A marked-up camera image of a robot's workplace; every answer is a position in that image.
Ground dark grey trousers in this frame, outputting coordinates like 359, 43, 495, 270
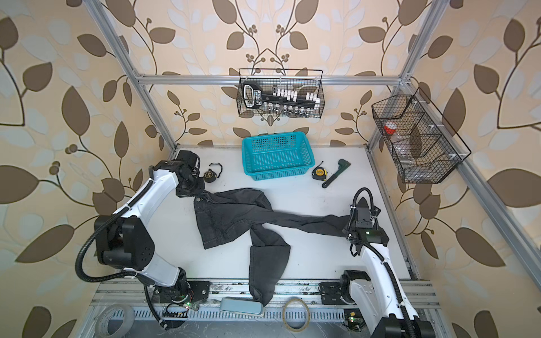
194, 188, 349, 306

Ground teal plastic basket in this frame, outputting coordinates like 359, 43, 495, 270
242, 132, 315, 181

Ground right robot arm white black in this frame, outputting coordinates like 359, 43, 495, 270
318, 197, 436, 337

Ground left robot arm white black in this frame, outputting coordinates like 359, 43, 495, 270
94, 150, 205, 303

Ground dark green pipe wrench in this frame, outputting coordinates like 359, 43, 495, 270
322, 159, 351, 189

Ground yellow black tape measure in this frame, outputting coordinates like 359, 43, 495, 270
311, 162, 328, 182

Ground red white small container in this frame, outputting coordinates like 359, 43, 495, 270
384, 121, 398, 137

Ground socket wrench set black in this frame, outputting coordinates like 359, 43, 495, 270
241, 82, 322, 108

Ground grey foot pedal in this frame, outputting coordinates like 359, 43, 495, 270
220, 297, 264, 316

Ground clear tape roll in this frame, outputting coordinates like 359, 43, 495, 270
94, 304, 135, 338

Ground black wire basket right wall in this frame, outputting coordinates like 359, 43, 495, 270
371, 88, 471, 184

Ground black wire basket wall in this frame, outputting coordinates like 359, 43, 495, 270
371, 88, 471, 184
236, 67, 325, 119

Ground black wire basket back wall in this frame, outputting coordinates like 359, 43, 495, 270
236, 67, 325, 119

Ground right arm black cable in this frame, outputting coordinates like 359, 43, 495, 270
349, 186, 417, 338

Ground brown tape ring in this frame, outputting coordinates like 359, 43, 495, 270
282, 296, 311, 333

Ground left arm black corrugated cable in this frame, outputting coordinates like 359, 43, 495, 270
75, 177, 170, 330

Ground aluminium frame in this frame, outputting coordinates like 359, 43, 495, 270
101, 1, 540, 337

